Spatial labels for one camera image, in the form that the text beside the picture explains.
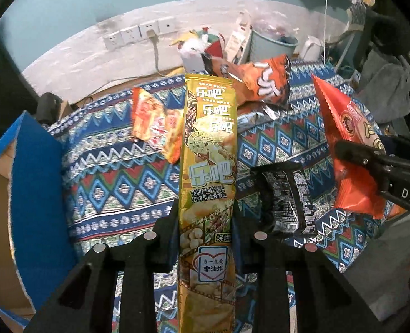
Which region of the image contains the red snack bag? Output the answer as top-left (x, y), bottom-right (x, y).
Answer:
top-left (313, 76), bottom-right (406, 220)

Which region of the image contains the black snack bag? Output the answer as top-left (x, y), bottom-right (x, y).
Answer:
top-left (250, 161), bottom-right (317, 238)

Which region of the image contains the small orange snack bag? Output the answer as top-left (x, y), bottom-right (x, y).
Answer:
top-left (131, 87), bottom-right (184, 164)

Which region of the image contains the silver foil bag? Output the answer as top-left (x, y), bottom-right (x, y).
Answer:
top-left (237, 104), bottom-right (280, 132)

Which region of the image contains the large orange chips bag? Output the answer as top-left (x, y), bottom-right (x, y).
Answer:
top-left (201, 53), bottom-right (291, 108)

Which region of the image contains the patterned blue blanket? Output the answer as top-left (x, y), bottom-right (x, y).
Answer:
top-left (47, 59), bottom-right (393, 333)

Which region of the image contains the grey clothing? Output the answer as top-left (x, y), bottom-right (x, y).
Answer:
top-left (357, 49), bottom-right (410, 135)

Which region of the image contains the white kettle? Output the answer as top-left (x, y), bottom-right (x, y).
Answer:
top-left (299, 35), bottom-right (325, 62)

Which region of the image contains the blue cardboard box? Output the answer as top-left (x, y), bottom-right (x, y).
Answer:
top-left (0, 112), bottom-right (77, 322)

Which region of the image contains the light blue trash bin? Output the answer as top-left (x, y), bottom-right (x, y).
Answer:
top-left (249, 30), bottom-right (298, 62)

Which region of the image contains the black speaker on box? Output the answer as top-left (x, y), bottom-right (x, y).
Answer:
top-left (35, 92), bottom-right (62, 125)

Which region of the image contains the red white paper bag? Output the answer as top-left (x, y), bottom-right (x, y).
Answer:
top-left (177, 34), bottom-right (225, 74)

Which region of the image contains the white shopping bag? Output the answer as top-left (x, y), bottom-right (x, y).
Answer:
top-left (224, 11), bottom-right (252, 65)

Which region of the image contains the beige plug and cable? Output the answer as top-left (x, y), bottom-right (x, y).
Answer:
top-left (145, 29), bottom-right (167, 77)

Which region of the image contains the wall socket row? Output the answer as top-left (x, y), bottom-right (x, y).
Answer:
top-left (102, 16), bottom-right (177, 51)

